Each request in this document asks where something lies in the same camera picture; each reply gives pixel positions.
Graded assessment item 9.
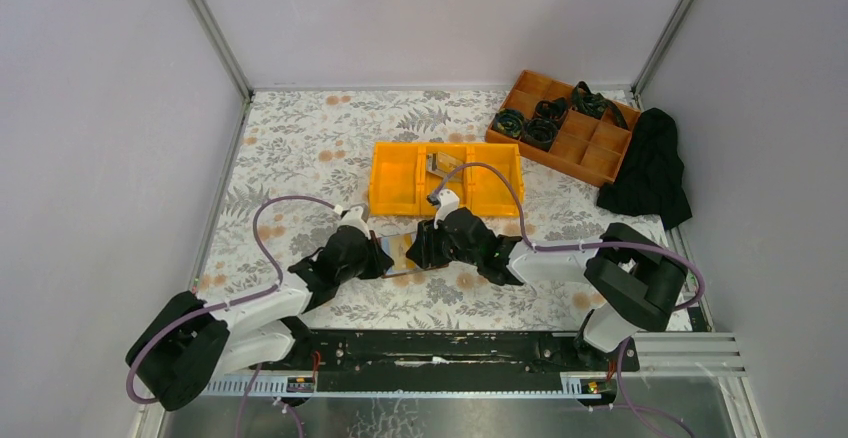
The rolled tie dark brown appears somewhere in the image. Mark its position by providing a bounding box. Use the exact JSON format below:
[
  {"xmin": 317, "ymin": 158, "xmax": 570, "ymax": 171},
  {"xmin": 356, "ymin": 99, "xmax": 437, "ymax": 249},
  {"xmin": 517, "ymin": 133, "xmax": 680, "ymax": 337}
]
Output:
[{"xmin": 522, "ymin": 118, "xmax": 559, "ymax": 152}]

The yellow plastic bin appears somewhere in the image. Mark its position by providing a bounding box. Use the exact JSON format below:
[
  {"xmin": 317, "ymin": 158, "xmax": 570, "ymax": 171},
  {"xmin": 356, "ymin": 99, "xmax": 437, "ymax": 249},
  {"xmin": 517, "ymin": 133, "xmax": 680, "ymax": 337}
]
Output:
[
  {"xmin": 467, "ymin": 143, "xmax": 524, "ymax": 218},
  {"xmin": 423, "ymin": 143, "xmax": 470, "ymax": 207},
  {"xmin": 368, "ymin": 142, "xmax": 423, "ymax": 216}
]

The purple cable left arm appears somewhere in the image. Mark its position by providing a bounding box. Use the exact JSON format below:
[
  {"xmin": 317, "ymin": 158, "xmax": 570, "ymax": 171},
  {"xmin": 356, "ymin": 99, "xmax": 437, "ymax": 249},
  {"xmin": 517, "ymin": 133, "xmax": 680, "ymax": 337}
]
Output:
[{"xmin": 125, "ymin": 195, "xmax": 352, "ymax": 405}]

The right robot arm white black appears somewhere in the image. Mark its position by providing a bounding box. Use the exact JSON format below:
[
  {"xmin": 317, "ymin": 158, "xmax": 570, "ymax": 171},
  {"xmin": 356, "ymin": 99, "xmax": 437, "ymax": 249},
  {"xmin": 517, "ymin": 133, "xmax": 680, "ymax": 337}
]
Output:
[{"xmin": 406, "ymin": 208, "xmax": 690, "ymax": 353}]

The brown leather card holder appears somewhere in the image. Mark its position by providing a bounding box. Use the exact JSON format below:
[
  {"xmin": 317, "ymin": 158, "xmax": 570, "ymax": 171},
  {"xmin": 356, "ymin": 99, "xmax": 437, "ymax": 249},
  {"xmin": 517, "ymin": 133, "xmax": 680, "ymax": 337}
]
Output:
[{"xmin": 378, "ymin": 232, "xmax": 448, "ymax": 279}]

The rolled tie green yellow pattern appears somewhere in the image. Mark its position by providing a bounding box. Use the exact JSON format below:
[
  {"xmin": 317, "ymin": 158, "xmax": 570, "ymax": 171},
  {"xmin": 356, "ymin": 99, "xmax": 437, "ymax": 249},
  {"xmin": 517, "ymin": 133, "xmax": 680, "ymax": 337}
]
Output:
[{"xmin": 492, "ymin": 108, "xmax": 525, "ymax": 140}]

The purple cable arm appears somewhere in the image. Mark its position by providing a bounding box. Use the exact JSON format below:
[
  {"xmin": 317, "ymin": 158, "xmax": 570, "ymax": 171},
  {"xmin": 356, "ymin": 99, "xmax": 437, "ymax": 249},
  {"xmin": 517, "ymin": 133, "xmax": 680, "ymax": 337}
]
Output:
[
  {"xmin": 125, "ymin": 195, "xmax": 352, "ymax": 405},
  {"xmin": 429, "ymin": 161, "xmax": 707, "ymax": 314}
]

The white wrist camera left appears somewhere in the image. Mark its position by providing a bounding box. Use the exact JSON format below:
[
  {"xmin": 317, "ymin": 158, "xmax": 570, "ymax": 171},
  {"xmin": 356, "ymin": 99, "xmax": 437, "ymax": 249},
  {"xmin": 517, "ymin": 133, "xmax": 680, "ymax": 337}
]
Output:
[{"xmin": 338, "ymin": 204, "xmax": 371, "ymax": 238}]

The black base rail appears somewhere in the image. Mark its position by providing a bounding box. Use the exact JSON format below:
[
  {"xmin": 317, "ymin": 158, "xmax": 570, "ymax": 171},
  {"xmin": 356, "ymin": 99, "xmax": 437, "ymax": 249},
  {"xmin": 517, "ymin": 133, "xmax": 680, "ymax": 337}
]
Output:
[{"xmin": 263, "ymin": 329, "xmax": 640, "ymax": 395}]

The black cloth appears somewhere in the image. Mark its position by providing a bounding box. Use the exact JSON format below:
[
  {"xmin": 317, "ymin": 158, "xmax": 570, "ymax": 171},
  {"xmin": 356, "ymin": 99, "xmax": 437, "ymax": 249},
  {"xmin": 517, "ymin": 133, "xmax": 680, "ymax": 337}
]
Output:
[{"xmin": 596, "ymin": 108, "xmax": 693, "ymax": 230}]

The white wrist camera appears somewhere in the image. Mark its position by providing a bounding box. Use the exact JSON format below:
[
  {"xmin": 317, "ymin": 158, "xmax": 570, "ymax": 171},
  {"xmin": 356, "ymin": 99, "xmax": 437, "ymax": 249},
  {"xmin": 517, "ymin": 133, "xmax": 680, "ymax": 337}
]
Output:
[
  {"xmin": 427, "ymin": 188, "xmax": 460, "ymax": 228},
  {"xmin": 338, "ymin": 204, "xmax": 371, "ymax": 238}
]

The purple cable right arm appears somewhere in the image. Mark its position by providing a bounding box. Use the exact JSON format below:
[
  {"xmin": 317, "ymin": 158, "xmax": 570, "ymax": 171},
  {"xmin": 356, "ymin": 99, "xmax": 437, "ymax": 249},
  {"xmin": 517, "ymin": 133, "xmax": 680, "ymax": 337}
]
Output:
[{"xmin": 429, "ymin": 161, "xmax": 707, "ymax": 314}]

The wooden compartment tray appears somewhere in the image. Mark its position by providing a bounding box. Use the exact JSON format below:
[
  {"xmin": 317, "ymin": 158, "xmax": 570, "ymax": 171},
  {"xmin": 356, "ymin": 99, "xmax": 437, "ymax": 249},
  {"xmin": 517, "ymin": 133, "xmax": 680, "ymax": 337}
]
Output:
[{"xmin": 485, "ymin": 70, "xmax": 641, "ymax": 187}]

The loose dark floral tie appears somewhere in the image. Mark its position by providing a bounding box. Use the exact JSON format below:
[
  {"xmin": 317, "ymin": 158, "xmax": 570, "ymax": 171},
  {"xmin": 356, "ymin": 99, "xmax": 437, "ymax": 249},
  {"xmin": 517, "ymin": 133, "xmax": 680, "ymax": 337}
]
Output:
[{"xmin": 570, "ymin": 81, "xmax": 629, "ymax": 130}]

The rolled tie dark orange pattern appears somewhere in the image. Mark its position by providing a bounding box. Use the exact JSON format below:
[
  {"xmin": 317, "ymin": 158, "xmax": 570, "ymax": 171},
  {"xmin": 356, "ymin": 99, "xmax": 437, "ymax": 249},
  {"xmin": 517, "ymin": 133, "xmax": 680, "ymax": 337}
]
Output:
[{"xmin": 533, "ymin": 97, "xmax": 570, "ymax": 127}]

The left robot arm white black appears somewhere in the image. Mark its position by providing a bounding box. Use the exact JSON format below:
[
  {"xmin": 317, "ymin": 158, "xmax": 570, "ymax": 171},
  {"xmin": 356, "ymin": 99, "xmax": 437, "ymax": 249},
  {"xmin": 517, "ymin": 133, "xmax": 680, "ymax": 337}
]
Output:
[{"xmin": 125, "ymin": 225, "xmax": 394, "ymax": 411}]

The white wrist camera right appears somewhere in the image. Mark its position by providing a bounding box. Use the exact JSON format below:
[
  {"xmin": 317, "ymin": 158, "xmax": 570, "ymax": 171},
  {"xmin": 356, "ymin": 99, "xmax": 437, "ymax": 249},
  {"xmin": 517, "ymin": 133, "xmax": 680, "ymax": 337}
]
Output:
[{"xmin": 427, "ymin": 188, "xmax": 460, "ymax": 228}]

